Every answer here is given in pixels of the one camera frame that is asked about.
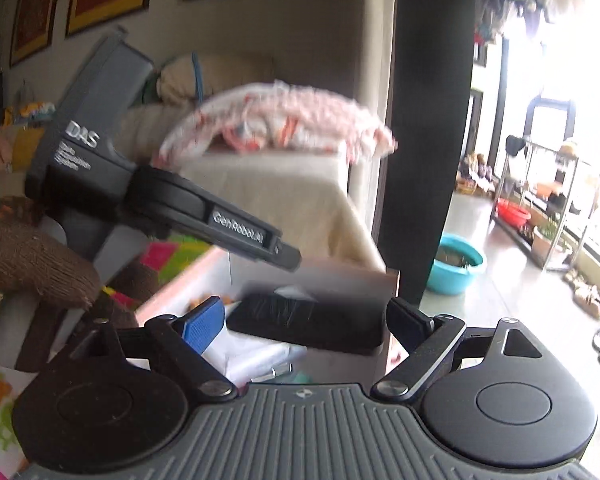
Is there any beige rolled cushion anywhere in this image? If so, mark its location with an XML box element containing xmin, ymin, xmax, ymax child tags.
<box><xmin>156</xmin><ymin>52</ymin><xmax>275</xmax><ymax>106</ymax></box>

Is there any white power adapter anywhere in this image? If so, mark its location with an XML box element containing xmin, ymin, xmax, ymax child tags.
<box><xmin>202</xmin><ymin>324</ymin><xmax>306</xmax><ymax>387</ymax></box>

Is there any black hair dryer nozzle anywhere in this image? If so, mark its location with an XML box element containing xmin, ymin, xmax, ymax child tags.
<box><xmin>226</xmin><ymin>292</ymin><xmax>386</xmax><ymax>356</ymax></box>

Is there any metal shelf rack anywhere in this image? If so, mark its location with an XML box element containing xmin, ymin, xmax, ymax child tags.
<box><xmin>491</xmin><ymin>136</ymin><xmax>598</xmax><ymax>272</ymax></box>

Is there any red plastic basin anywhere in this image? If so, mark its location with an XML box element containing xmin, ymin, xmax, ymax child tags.
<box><xmin>496</xmin><ymin>198</ymin><xmax>531</xmax><ymax>229</ymax></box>

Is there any colourful cartoon play mat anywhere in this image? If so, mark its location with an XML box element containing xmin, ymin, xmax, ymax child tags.
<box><xmin>0</xmin><ymin>235</ymin><xmax>210</xmax><ymax>479</ymax></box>

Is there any pink patterned blanket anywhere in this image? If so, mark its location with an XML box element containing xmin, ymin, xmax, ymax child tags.
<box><xmin>152</xmin><ymin>81</ymin><xmax>398</xmax><ymax>171</ymax></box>

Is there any teal plastic basin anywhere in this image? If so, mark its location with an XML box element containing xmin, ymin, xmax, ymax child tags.
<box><xmin>426</xmin><ymin>233</ymin><xmax>486</xmax><ymax>296</ymax></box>

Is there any brown knitted gloved left hand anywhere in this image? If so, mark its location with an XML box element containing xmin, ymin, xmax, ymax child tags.
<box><xmin>0</xmin><ymin>196</ymin><xmax>160</xmax><ymax>328</ymax></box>

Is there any beige sofa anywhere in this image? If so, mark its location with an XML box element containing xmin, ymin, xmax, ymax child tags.
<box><xmin>114</xmin><ymin>67</ymin><xmax>385</xmax><ymax>270</ymax></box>

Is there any pink cardboard box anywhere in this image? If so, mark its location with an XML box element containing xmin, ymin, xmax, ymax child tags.
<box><xmin>136</xmin><ymin>247</ymin><xmax>399</xmax><ymax>389</ymax></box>

